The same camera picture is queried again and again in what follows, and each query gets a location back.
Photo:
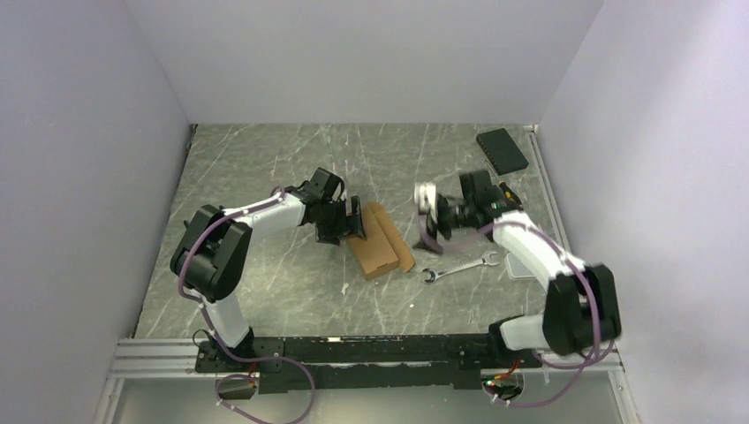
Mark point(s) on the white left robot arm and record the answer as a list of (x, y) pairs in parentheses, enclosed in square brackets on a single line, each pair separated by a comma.
[(210, 258)]

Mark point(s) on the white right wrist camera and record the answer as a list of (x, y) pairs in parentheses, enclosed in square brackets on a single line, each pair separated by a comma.
[(425, 198)]

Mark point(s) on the brown cardboard paper box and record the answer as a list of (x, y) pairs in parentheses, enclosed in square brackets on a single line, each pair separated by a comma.
[(384, 249)]

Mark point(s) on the silver combination wrench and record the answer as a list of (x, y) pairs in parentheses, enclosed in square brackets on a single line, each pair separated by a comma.
[(490, 258)]

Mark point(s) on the aluminium frame rail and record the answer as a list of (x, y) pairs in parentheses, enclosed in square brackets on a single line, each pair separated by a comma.
[(155, 381)]

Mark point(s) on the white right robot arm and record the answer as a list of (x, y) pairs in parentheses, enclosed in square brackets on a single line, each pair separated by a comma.
[(581, 309)]

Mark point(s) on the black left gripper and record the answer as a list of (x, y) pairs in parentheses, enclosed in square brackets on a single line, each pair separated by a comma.
[(349, 225)]

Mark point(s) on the clear plastic lid case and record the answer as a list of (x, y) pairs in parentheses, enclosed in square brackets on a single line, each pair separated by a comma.
[(516, 268)]

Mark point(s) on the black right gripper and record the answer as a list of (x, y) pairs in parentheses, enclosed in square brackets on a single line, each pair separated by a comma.
[(439, 206)]

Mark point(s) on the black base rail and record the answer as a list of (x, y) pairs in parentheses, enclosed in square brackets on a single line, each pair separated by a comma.
[(461, 361)]

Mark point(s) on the black flat box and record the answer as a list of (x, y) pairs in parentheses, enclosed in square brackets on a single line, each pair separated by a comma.
[(501, 151)]

